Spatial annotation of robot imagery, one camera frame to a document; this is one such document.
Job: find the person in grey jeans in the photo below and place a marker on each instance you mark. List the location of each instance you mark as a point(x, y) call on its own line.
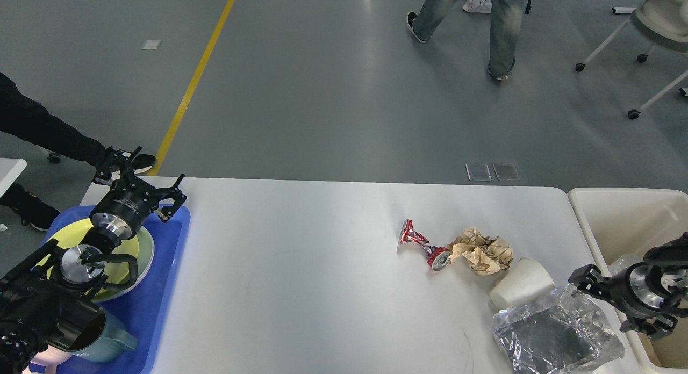
point(504, 21)

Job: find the yellow plastic plate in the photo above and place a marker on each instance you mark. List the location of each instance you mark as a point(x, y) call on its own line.
point(70, 237)

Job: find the teal mug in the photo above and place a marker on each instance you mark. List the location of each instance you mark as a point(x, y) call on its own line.
point(104, 339)

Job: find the pink ribbed mug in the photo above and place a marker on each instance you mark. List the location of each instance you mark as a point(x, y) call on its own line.
point(51, 358)

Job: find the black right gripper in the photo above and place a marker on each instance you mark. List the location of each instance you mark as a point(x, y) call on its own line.
point(637, 292)

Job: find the blue plastic tray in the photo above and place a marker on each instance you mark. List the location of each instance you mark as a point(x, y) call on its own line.
point(144, 309)

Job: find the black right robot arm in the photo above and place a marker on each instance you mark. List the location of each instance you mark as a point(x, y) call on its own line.
point(671, 258)

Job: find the red snack wrapper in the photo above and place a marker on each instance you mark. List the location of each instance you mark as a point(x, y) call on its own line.
point(437, 257)

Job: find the silver foil bag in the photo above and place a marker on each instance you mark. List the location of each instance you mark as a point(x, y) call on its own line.
point(622, 263)
point(557, 333)

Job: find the white rolling chair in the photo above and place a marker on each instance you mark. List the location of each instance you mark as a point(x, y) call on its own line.
point(662, 22)

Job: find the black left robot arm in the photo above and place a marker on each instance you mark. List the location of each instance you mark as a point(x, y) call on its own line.
point(48, 300)

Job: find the white paper cup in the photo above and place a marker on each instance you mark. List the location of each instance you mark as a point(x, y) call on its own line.
point(525, 282)

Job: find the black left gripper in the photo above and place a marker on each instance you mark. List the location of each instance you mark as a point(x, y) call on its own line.
point(121, 213)

